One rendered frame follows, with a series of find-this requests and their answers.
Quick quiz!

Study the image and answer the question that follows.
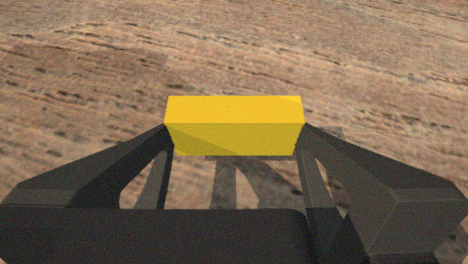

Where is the yellow block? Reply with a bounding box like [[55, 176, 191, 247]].
[[164, 96, 305, 155]]

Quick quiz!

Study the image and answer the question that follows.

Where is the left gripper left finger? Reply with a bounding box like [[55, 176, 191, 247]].
[[0, 123, 174, 209]]

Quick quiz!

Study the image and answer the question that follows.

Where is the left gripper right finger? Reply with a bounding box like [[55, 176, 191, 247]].
[[295, 122, 468, 264]]

